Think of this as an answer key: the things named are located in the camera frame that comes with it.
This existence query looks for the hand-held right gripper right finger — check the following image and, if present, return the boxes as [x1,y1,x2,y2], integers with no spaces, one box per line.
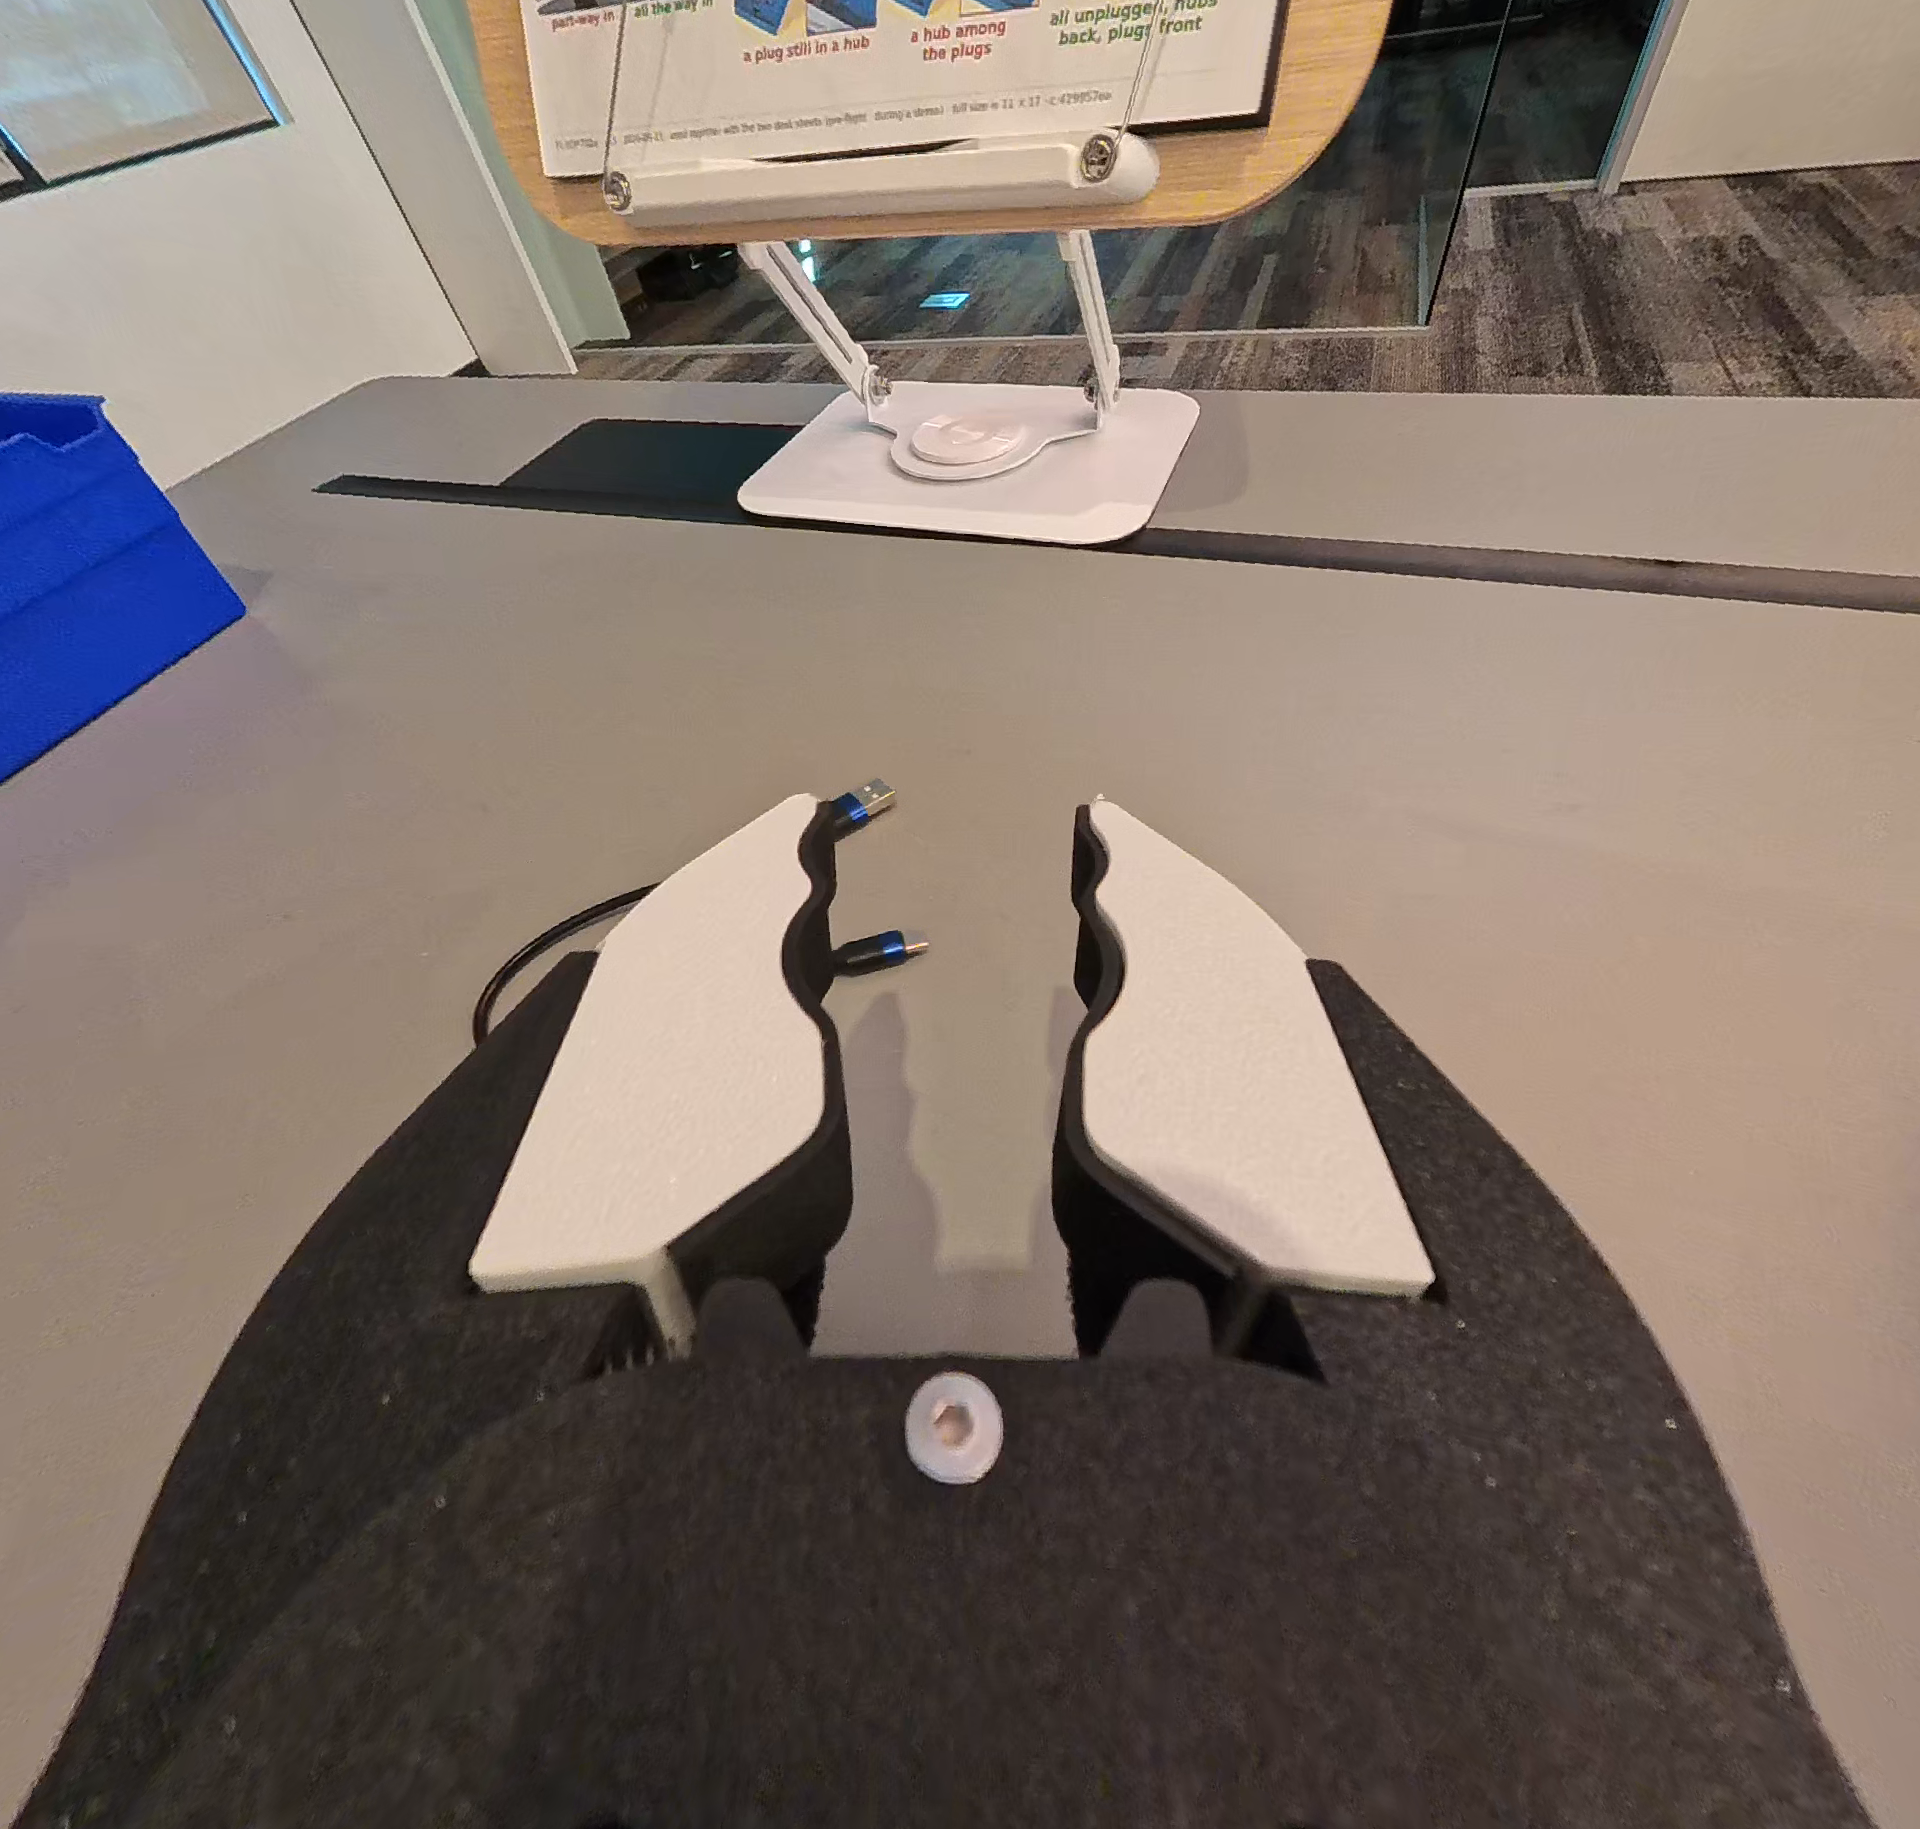
[1054,800,1441,1298]

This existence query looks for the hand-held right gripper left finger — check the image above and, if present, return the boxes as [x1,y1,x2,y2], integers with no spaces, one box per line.
[468,794,858,1298]

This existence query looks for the black usb cable blue plugs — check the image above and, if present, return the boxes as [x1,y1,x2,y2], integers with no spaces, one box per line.
[471,776,935,1054]

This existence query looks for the blue plastic bin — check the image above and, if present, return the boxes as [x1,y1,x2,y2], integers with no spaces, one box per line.
[0,391,246,787]

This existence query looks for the white stand with wooden board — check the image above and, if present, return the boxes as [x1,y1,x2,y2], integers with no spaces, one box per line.
[449,0,1413,547]

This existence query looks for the printed instruction sheet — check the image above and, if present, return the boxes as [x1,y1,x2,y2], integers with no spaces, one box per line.
[502,0,1298,182]

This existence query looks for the large gridded window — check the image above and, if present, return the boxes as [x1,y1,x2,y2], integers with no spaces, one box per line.
[0,0,289,198]

